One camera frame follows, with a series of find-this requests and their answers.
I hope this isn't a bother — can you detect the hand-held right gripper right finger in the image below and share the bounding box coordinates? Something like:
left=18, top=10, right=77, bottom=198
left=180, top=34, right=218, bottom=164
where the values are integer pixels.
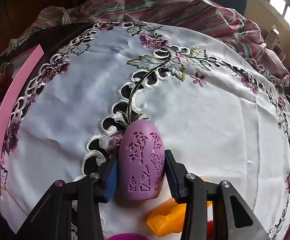
left=164, top=149, right=270, bottom=240

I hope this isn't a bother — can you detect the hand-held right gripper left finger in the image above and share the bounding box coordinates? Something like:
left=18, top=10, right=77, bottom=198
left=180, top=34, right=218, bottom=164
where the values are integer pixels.
left=16, top=156, right=119, bottom=240

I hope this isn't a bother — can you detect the purple egg-shaped patterned case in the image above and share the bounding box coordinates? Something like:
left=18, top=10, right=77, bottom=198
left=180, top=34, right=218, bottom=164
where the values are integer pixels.
left=117, top=120, right=166, bottom=201

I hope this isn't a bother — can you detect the purple dimpled ball massager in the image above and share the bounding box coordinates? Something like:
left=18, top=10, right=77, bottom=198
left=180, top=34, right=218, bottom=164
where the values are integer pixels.
left=107, top=232, right=152, bottom=240

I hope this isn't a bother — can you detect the red lipstick case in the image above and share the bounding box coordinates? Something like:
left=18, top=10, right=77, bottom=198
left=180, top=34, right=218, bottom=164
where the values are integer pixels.
left=206, top=220, right=214, bottom=240

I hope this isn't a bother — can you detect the pink shallow cardboard box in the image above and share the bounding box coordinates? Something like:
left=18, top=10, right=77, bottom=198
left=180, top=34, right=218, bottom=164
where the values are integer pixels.
left=0, top=44, right=45, bottom=189

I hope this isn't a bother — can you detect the brown pegged comb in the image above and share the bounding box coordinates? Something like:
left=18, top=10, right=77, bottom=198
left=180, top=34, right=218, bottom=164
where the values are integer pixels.
left=0, top=69, right=14, bottom=96

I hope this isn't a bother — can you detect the white floral embroidered tablecloth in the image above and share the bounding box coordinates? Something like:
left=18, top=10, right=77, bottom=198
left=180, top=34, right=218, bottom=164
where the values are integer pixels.
left=0, top=21, right=290, bottom=240

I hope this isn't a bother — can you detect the pink striped blanket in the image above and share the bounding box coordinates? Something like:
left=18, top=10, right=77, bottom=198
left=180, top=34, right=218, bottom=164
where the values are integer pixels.
left=2, top=0, right=290, bottom=80

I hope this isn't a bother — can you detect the wooden wardrobe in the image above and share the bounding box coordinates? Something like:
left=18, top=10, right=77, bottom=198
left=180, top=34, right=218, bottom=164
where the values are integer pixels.
left=0, top=0, right=90, bottom=55

